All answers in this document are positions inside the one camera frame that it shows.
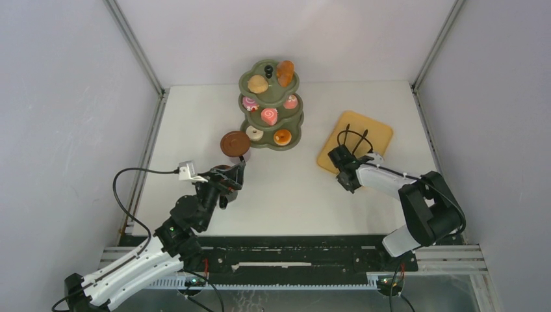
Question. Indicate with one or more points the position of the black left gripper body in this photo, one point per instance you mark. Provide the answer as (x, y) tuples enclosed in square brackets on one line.
[(226, 186)]

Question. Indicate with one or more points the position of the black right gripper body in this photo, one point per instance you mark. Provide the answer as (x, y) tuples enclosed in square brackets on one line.
[(349, 186)]

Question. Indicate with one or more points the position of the yellow serving tray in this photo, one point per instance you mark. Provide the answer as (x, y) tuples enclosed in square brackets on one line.
[(380, 136)]

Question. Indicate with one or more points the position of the white glazed donut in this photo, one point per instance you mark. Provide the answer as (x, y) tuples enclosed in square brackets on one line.
[(254, 134)]

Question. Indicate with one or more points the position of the orange glazed donut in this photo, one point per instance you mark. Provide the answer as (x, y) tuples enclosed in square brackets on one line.
[(282, 137)]

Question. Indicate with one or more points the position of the green three-tier dessert stand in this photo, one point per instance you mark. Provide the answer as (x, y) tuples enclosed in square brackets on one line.
[(274, 97)]

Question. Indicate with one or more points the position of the pink swirl cake slice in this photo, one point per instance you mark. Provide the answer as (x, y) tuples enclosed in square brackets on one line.
[(269, 116)]

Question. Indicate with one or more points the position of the purple swirl cake slice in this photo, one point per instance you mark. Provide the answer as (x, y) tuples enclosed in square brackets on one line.
[(249, 104)]

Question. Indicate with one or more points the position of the pink strawberry cake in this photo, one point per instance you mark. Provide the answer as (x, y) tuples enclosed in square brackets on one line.
[(291, 102)]

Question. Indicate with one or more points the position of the beige round cookie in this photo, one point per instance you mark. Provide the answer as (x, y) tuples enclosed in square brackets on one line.
[(257, 84)]

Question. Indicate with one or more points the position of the brown croissant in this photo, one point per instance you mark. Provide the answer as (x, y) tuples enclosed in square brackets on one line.
[(285, 73)]

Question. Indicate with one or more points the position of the brown saucer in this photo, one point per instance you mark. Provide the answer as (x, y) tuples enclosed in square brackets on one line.
[(221, 167)]

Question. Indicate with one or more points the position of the black metal food tongs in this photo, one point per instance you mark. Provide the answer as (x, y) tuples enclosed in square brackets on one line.
[(357, 141)]

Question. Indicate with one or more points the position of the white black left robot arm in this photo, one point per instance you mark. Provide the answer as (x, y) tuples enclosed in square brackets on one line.
[(165, 250)]

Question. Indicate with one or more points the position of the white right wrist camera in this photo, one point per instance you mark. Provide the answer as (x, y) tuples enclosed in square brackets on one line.
[(375, 158)]

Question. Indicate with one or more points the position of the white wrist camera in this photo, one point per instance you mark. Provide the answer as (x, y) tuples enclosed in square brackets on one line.
[(187, 172), (375, 158)]

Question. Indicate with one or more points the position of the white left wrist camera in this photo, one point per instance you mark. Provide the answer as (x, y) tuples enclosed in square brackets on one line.
[(187, 172)]

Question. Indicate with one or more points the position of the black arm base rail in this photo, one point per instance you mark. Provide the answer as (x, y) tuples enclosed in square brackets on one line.
[(296, 260)]

